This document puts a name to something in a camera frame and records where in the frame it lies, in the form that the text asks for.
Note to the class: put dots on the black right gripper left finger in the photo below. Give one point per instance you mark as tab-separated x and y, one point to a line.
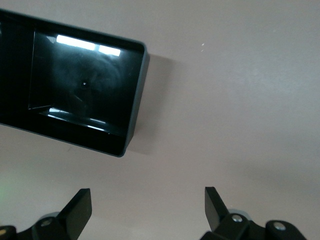
75	216

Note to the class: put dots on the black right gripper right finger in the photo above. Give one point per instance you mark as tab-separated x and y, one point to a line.
215	211

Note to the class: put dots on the black plastic box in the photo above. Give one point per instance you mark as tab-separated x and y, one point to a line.
75	87

